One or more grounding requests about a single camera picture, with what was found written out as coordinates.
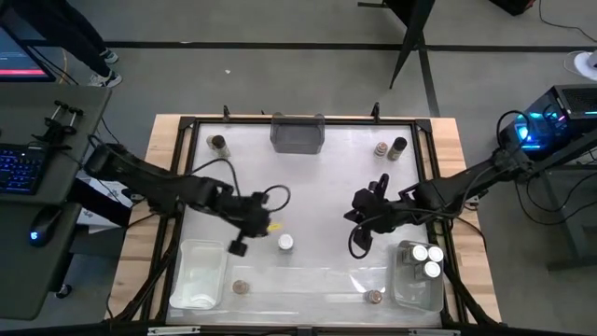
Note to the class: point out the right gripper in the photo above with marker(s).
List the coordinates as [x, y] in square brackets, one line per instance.
[378, 212]

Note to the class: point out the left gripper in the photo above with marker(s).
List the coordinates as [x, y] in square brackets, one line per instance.
[254, 217]

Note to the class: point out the black-lid green spice jar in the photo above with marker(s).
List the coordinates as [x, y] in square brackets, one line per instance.
[220, 142]
[399, 143]

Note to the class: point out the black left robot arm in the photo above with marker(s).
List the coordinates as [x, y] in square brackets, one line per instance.
[154, 179]

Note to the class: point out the yellow tape tag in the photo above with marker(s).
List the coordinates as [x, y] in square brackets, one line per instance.
[275, 226]

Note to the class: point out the brown cap bottom left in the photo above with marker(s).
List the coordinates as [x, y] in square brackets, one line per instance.
[240, 286]

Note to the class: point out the grey-tinted clear plastic bin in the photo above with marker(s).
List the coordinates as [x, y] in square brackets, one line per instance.
[410, 294]

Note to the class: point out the dark grey plastic bin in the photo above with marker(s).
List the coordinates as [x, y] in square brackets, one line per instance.
[297, 137]

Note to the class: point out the computer tower with lights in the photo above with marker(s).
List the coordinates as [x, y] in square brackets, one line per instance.
[536, 135]

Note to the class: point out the black caster wheel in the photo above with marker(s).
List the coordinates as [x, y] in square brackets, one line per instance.
[63, 291]

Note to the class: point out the person's shoe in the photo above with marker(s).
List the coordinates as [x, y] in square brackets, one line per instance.
[105, 80]
[110, 57]

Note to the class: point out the dark equipment stand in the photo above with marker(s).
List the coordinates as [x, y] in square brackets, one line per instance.
[578, 219]

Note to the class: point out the black computer mouse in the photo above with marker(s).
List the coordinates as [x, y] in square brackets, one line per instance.
[44, 226]

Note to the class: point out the black clamp stand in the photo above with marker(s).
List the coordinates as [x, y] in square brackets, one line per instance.
[58, 128]

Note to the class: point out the backlit black keyboard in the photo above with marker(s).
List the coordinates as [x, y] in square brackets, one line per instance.
[18, 170]

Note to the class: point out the dark grey side desk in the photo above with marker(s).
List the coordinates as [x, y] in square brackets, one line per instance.
[28, 116]

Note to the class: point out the black equipment case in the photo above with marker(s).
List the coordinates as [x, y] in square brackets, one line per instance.
[513, 4]

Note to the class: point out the person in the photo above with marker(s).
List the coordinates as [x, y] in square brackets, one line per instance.
[56, 28]

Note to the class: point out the computer monitor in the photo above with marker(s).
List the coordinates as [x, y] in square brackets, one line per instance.
[18, 56]

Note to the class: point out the black metal table frame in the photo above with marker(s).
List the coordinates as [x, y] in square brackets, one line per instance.
[233, 121]

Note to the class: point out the silver metal bracket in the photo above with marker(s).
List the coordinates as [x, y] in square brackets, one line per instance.
[173, 330]
[434, 332]

